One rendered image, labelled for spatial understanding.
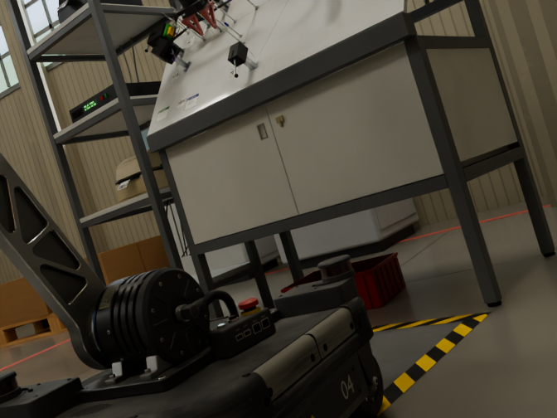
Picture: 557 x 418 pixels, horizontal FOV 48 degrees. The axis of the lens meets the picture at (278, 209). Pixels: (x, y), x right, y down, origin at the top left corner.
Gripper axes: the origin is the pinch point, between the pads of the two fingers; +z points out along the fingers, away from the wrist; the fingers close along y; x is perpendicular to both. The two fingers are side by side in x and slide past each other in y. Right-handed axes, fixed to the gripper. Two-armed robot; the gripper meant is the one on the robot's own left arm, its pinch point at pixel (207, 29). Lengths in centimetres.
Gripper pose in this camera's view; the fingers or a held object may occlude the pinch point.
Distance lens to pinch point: 206.8
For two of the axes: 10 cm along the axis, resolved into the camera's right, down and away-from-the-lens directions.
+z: 5.0, 7.5, 4.3
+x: -2.8, 6.1, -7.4
